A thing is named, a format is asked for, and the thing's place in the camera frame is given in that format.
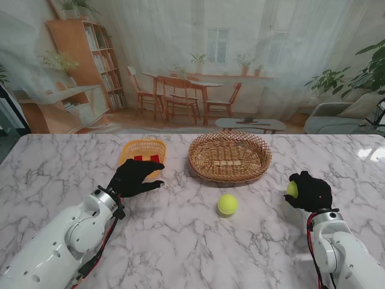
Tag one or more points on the printed room scene backdrop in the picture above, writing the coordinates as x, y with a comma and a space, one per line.
192, 60

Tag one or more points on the black tripod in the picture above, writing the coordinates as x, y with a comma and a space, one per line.
377, 117

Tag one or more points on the woven wicker basket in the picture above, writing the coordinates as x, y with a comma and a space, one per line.
228, 156

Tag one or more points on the red toy block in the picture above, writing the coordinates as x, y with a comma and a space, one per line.
155, 158
137, 158

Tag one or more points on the yellow-green tennis ball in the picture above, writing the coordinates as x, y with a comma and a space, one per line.
227, 205
291, 189

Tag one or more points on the yellow perforated plastic basket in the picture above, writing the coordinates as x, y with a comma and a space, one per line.
144, 147

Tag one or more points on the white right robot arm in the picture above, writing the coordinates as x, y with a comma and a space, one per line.
349, 253

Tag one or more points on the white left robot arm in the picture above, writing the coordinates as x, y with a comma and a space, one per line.
51, 253

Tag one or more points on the black backdrop stand pole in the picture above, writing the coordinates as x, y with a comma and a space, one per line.
15, 105

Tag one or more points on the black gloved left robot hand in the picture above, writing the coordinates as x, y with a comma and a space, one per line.
129, 180

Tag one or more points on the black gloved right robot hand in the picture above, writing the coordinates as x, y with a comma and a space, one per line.
316, 195

